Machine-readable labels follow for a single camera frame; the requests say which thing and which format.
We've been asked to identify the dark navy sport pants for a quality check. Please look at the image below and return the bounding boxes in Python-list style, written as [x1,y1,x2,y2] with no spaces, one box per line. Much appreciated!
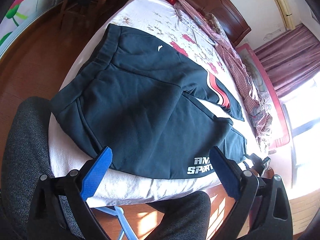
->
[50,24,246,179]

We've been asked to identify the blue plastic stool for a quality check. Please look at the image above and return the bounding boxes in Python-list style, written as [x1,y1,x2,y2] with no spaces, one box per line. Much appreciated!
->
[92,206,138,239]

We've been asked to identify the person's grey trouser legs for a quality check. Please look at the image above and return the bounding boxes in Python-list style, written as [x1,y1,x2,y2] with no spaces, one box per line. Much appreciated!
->
[1,96,212,240]

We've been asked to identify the pink purple curtain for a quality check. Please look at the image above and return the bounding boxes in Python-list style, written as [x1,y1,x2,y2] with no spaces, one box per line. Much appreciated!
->
[254,23,319,98]

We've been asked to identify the red checked quilt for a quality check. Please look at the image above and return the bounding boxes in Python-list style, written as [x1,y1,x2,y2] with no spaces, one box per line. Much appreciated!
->
[177,0,272,153]

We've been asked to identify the white air conditioner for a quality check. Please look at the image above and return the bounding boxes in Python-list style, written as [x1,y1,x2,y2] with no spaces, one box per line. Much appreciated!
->
[274,0,296,30]

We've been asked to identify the wooden chair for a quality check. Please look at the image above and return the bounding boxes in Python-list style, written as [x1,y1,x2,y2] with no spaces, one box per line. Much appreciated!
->
[59,0,107,31]

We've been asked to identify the white floral bed sheet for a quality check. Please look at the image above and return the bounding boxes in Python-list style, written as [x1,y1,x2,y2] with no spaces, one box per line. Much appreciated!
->
[49,0,264,207]

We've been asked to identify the brown wooden headboard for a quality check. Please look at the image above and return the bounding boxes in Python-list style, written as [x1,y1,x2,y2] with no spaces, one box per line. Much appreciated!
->
[186,0,251,47]

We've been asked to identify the floral wardrobe door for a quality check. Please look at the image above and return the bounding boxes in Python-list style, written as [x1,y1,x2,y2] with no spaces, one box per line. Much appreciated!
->
[1,0,62,55]

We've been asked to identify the red bed guard rail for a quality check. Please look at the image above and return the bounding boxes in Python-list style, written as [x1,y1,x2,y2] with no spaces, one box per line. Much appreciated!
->
[236,43,290,150]

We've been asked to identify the window with dark frame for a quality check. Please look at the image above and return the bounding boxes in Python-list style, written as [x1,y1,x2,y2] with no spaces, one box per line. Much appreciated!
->
[281,74,319,195]

